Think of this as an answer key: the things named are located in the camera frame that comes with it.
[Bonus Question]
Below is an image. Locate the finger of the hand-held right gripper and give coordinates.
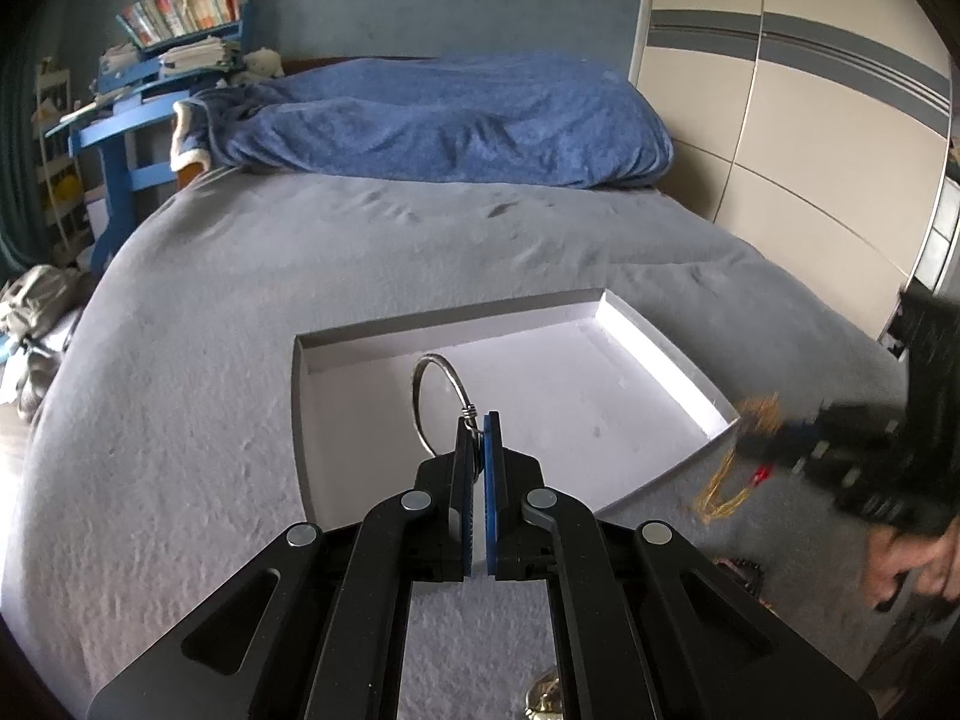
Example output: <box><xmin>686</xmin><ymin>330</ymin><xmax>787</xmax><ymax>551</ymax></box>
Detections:
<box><xmin>780</xmin><ymin>439</ymin><xmax>852</xmax><ymax>485</ymax></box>
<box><xmin>772</xmin><ymin>401</ymin><xmax>856</xmax><ymax>445</ymax></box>

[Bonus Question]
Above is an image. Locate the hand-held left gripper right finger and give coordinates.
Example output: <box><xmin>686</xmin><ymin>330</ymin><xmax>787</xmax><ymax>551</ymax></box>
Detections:
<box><xmin>483</xmin><ymin>411</ymin><xmax>878</xmax><ymax>720</ymax></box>

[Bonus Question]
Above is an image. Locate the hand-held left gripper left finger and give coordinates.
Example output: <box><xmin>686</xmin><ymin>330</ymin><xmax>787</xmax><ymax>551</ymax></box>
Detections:
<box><xmin>86</xmin><ymin>414</ymin><xmax>481</xmax><ymax>720</ymax></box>

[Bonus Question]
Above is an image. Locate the yellow tassel jewelry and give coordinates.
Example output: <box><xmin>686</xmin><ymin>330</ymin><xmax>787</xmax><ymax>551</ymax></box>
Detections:
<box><xmin>694</xmin><ymin>390</ymin><xmax>792</xmax><ymax>527</ymax></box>

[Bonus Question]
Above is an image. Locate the white cardboard box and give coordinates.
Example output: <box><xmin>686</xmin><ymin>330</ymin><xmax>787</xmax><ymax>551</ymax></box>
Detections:
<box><xmin>291</xmin><ymin>286</ymin><xmax>743</xmax><ymax>533</ymax></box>

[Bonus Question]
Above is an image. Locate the dark braided cord bracelet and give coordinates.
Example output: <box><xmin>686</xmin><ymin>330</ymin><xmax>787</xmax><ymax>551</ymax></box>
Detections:
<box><xmin>711</xmin><ymin>555</ymin><xmax>767</xmax><ymax>602</ymax></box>

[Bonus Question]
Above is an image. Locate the silver bangle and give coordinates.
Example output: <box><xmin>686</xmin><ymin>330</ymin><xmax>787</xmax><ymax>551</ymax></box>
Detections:
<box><xmin>410</xmin><ymin>354</ymin><xmax>482</xmax><ymax>458</ymax></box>

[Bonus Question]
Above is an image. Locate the dark red beaded bracelet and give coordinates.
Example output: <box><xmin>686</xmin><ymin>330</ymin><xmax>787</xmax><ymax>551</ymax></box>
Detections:
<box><xmin>523</xmin><ymin>679</ymin><xmax>563</xmax><ymax>720</ymax></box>

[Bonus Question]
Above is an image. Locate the person's right hand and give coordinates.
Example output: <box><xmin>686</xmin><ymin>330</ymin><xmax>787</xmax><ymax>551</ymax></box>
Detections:
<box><xmin>859</xmin><ymin>516</ymin><xmax>960</xmax><ymax>612</ymax></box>

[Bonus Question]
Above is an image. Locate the beige wardrobe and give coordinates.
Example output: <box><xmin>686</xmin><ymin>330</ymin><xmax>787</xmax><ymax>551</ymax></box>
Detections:
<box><xmin>630</xmin><ymin>0</ymin><xmax>955</xmax><ymax>342</ymax></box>

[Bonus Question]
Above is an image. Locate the blue blanket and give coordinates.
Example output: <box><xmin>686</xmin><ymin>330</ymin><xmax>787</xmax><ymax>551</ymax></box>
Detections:
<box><xmin>172</xmin><ymin>52</ymin><xmax>674</xmax><ymax>190</ymax></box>

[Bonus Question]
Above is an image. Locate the pile of clothes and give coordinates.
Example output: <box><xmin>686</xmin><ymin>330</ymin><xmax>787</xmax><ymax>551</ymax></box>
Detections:
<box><xmin>0</xmin><ymin>264</ymin><xmax>100</xmax><ymax>421</ymax></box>

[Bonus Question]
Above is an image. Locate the white plush toy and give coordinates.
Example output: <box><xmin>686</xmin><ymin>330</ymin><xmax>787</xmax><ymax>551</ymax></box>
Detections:
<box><xmin>229</xmin><ymin>47</ymin><xmax>286</xmax><ymax>86</ymax></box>

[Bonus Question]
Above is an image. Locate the blue wooden desk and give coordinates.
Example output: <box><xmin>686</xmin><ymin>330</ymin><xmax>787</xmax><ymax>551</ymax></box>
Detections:
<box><xmin>45</xmin><ymin>4</ymin><xmax>248</xmax><ymax>271</ymax></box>

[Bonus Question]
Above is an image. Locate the stack of papers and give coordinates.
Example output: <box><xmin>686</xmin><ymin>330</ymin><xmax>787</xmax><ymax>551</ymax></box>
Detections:
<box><xmin>97</xmin><ymin>37</ymin><xmax>245</xmax><ymax>82</ymax></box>

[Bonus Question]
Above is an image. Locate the white storage rack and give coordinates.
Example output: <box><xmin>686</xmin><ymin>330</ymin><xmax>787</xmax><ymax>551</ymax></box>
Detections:
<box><xmin>30</xmin><ymin>56</ymin><xmax>95</xmax><ymax>267</ymax></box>

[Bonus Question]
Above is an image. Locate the row of books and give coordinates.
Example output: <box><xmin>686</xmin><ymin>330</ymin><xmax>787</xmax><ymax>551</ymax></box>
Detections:
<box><xmin>120</xmin><ymin>0</ymin><xmax>252</xmax><ymax>46</ymax></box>

